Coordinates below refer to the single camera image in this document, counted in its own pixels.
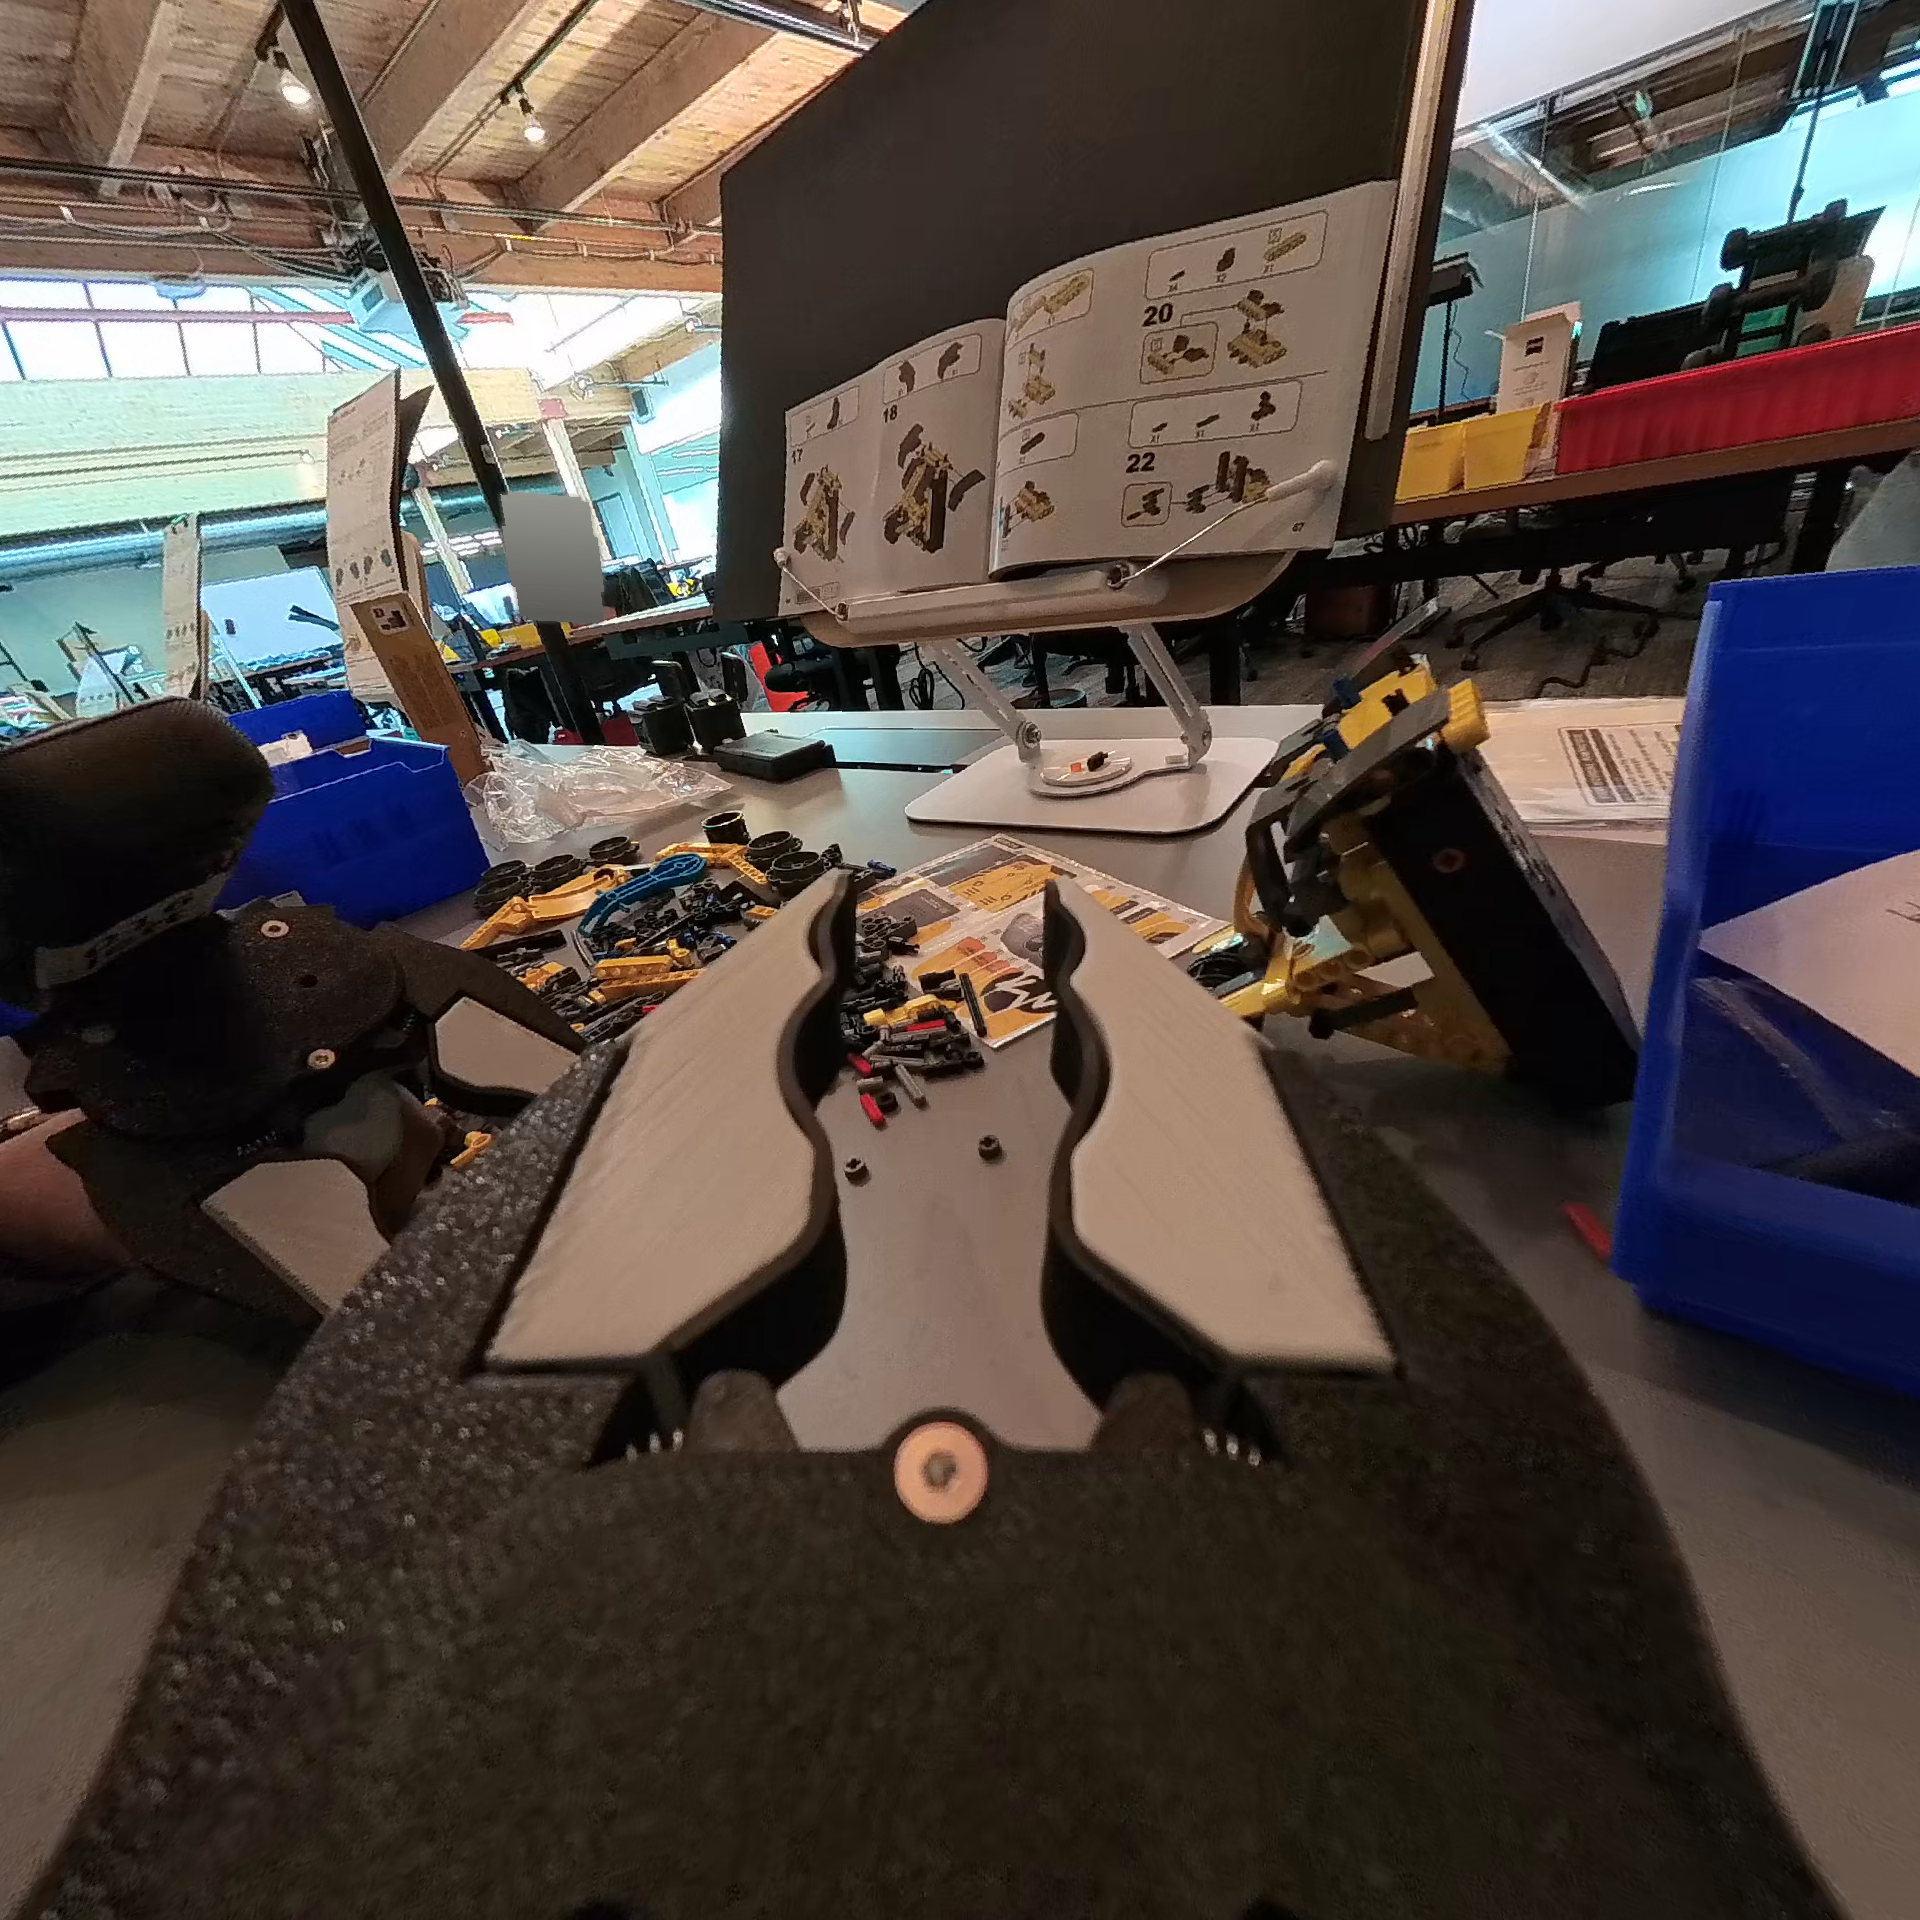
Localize long wooden table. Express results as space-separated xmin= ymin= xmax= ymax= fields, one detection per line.
xmin=1391 ymin=419 xmax=1920 ymax=576

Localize white carton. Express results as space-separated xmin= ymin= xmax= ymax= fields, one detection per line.
xmin=1490 ymin=305 xmax=1577 ymax=417

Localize yellow sticker sheet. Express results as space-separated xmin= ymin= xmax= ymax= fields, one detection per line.
xmin=859 ymin=836 xmax=1238 ymax=1052

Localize tall printed cardboard box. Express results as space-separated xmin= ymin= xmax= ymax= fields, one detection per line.
xmin=321 ymin=370 xmax=439 ymax=659

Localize black slanted pole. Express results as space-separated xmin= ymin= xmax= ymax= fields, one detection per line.
xmin=282 ymin=0 xmax=587 ymax=741

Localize empty clear plastic bags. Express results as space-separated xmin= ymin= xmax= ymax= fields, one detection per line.
xmin=468 ymin=736 xmax=733 ymax=843

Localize black wheeled machine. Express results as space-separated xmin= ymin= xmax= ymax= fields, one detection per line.
xmin=1680 ymin=204 xmax=1885 ymax=370

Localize printed cardboard panel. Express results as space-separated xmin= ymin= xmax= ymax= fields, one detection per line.
xmin=158 ymin=515 xmax=203 ymax=699

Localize teal toy brick separator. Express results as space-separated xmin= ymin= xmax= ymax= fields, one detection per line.
xmin=577 ymin=860 xmax=707 ymax=938

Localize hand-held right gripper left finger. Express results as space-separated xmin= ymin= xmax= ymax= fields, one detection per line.
xmin=480 ymin=869 xmax=859 ymax=1375

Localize person's left hand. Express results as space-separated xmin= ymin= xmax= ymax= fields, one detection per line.
xmin=0 ymin=1116 xmax=141 ymax=1278

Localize black divider panel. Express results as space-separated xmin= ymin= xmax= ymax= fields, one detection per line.
xmin=710 ymin=0 xmax=1478 ymax=623

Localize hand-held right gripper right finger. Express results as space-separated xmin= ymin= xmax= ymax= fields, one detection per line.
xmin=1045 ymin=879 xmax=1399 ymax=1375

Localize blue bin holding bags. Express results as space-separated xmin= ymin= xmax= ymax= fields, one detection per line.
xmin=220 ymin=689 xmax=491 ymax=938

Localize open instruction booklet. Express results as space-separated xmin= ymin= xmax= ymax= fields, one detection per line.
xmin=775 ymin=179 xmax=1399 ymax=618

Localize black flat desk pad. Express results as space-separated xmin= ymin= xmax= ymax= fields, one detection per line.
xmin=815 ymin=729 xmax=1019 ymax=771

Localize yellow toy vehicle model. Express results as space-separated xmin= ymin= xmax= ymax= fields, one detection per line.
xmin=1234 ymin=636 xmax=1639 ymax=1116

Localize brown cardboard box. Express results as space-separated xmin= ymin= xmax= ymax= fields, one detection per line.
xmin=345 ymin=591 xmax=495 ymax=788

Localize long red bin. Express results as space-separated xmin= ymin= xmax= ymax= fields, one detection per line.
xmin=1552 ymin=325 xmax=1920 ymax=478

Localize white book stand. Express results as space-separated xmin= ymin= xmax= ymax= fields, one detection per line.
xmin=771 ymin=455 xmax=1340 ymax=836

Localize paper in clear sleeve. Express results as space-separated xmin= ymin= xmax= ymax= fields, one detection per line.
xmin=1478 ymin=699 xmax=1687 ymax=827

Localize blue bin holding paper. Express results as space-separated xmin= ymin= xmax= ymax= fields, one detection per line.
xmin=1609 ymin=569 xmax=1920 ymax=1400

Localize pile of toy building pieces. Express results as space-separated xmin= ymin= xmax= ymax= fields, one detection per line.
xmin=455 ymin=807 xmax=995 ymax=1127

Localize white printed paper sheet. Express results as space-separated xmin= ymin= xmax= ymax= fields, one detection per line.
xmin=1693 ymin=848 xmax=1920 ymax=1082

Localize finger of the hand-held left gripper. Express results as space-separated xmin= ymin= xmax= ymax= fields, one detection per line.
xmin=198 ymin=1150 xmax=404 ymax=1315
xmin=423 ymin=993 xmax=590 ymax=1116

